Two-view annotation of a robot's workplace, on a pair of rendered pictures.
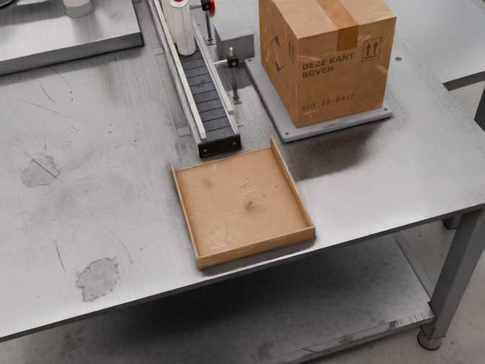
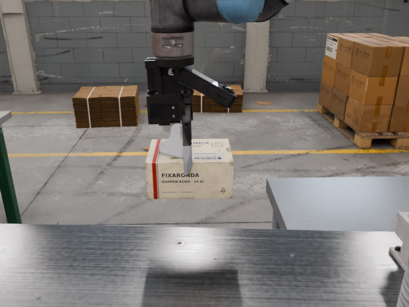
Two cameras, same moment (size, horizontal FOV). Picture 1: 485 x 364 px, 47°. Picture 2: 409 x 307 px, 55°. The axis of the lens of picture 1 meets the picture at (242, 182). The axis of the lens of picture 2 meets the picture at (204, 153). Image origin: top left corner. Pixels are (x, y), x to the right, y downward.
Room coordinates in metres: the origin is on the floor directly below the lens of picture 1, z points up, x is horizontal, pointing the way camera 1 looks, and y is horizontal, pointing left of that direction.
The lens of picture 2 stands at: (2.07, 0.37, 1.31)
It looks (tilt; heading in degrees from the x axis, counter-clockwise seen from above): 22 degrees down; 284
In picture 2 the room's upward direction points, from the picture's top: straight up
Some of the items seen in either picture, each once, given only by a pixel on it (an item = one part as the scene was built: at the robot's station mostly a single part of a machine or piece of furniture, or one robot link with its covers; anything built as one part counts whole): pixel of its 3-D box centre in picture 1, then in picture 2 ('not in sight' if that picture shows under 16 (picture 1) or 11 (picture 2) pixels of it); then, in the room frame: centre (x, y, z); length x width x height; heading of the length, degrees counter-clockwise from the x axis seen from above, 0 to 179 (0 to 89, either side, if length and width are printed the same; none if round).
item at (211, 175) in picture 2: not in sight; (190, 167); (2.28, -0.31, 0.99); 0.16 x 0.12 x 0.07; 16
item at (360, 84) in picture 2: not in sight; (380, 84); (1.32, -3.83, 0.45); 1.20 x 0.84 x 0.89; 108
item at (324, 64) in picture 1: (320, 42); not in sight; (1.21, -0.23, 0.99); 0.30 x 0.24 x 0.27; 13
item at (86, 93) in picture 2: not in sight; (108, 105); (4.11, -3.40, 0.16); 0.65 x 0.54 x 0.32; 21
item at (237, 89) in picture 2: not in sight; (215, 98); (3.10, -4.21, 0.11); 0.65 x 0.54 x 0.22; 13
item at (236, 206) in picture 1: (238, 197); not in sight; (0.83, 0.01, 0.85); 0.30 x 0.26 x 0.04; 12
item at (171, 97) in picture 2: not in sight; (171, 90); (2.31, -0.31, 1.14); 0.09 x 0.08 x 0.12; 16
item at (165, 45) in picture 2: not in sight; (173, 45); (2.30, -0.30, 1.23); 0.08 x 0.08 x 0.05
